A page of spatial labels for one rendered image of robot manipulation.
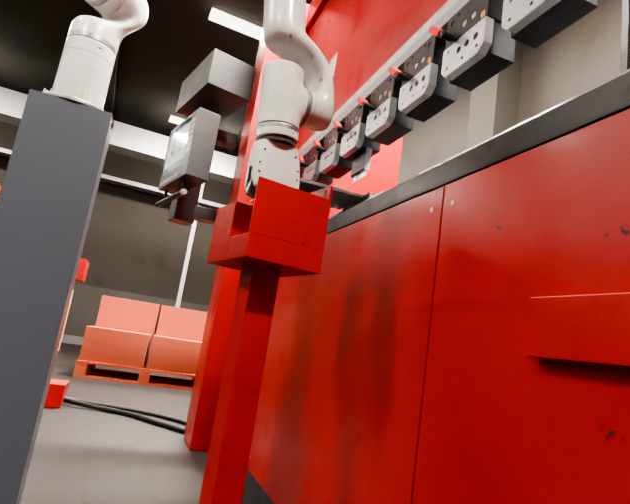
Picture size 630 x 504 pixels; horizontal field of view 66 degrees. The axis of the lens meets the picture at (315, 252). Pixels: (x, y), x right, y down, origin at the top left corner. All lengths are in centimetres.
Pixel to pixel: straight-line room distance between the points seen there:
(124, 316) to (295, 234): 384
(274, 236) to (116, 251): 748
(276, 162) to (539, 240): 51
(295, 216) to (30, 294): 63
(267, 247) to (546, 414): 52
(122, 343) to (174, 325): 56
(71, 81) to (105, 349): 320
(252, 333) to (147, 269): 741
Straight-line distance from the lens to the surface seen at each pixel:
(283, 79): 100
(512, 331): 68
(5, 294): 124
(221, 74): 273
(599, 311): 57
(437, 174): 90
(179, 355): 433
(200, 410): 231
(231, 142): 304
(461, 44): 123
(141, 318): 468
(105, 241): 834
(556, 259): 65
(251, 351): 95
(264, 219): 88
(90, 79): 139
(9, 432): 126
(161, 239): 840
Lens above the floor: 53
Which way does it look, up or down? 11 degrees up
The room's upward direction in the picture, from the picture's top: 9 degrees clockwise
